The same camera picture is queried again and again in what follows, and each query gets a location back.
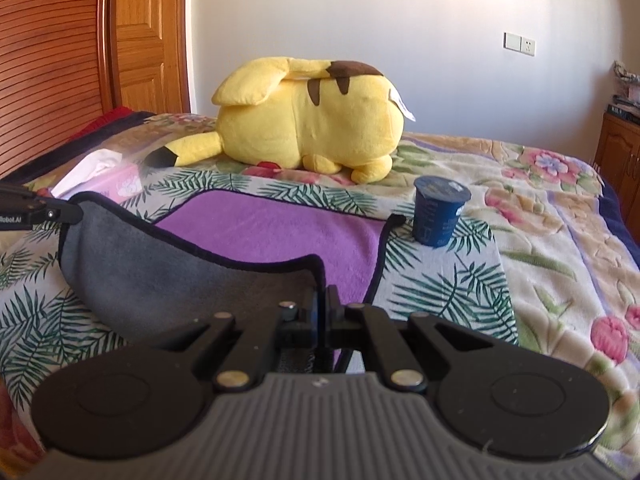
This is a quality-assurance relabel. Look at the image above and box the wooden cabinet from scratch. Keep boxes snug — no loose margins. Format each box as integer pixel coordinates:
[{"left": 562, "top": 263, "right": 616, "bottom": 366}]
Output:
[{"left": 592, "top": 111, "right": 640, "bottom": 227}]

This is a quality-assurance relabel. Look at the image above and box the red cloth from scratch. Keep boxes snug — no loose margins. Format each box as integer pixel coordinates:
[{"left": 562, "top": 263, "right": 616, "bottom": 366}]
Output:
[{"left": 74, "top": 106, "right": 137, "bottom": 139}]

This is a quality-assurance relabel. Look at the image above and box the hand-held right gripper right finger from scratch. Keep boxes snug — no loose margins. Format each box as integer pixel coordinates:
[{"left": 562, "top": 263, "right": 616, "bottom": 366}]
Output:
[{"left": 325, "top": 285, "right": 482, "bottom": 393}]

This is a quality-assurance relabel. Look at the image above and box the floral blanket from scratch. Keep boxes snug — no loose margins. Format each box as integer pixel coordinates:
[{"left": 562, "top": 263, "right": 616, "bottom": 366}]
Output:
[{"left": 0, "top": 111, "right": 640, "bottom": 467}]

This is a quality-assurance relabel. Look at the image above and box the dark blue plastic cup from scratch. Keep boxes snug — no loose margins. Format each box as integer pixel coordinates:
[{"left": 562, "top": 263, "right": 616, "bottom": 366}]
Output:
[{"left": 411, "top": 175, "right": 472, "bottom": 248}]

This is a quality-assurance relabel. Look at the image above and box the pink tissue box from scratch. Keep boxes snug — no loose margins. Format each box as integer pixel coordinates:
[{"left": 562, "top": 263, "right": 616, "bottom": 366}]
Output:
[{"left": 50, "top": 149, "right": 142, "bottom": 199}]

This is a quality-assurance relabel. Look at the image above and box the yellow plush toy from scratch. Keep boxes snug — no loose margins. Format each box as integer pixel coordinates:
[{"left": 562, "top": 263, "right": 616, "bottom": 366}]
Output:
[{"left": 144, "top": 56, "right": 417, "bottom": 184}]

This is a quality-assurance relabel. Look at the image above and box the grey and purple towel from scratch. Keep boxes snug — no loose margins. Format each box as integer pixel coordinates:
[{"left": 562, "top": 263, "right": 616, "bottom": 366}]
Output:
[{"left": 57, "top": 191, "right": 407, "bottom": 376}]

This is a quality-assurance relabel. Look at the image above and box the pile of books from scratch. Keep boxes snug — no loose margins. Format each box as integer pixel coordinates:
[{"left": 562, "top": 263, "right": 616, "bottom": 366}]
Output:
[{"left": 604, "top": 59, "right": 640, "bottom": 127}]

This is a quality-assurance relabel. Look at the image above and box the leaf-print white cloth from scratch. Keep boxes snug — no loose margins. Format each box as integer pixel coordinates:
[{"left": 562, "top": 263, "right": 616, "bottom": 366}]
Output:
[{"left": 0, "top": 166, "right": 519, "bottom": 391}]

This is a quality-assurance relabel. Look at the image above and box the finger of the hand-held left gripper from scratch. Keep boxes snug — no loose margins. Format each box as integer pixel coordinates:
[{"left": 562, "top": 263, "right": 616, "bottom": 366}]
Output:
[{"left": 31, "top": 197, "right": 85, "bottom": 227}]

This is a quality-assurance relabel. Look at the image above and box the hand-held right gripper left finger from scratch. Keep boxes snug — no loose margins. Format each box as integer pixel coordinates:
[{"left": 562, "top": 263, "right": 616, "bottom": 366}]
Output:
[{"left": 165, "top": 285, "right": 320, "bottom": 392}]

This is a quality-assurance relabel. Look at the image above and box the wooden panel door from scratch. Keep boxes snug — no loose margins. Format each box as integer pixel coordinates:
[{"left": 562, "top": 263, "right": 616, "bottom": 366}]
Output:
[{"left": 106, "top": 0, "right": 194, "bottom": 115}]

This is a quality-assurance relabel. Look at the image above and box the louvered wooden wardrobe door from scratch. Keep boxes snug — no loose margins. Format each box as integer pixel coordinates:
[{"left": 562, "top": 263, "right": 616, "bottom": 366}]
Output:
[{"left": 0, "top": 0, "right": 115, "bottom": 179}]

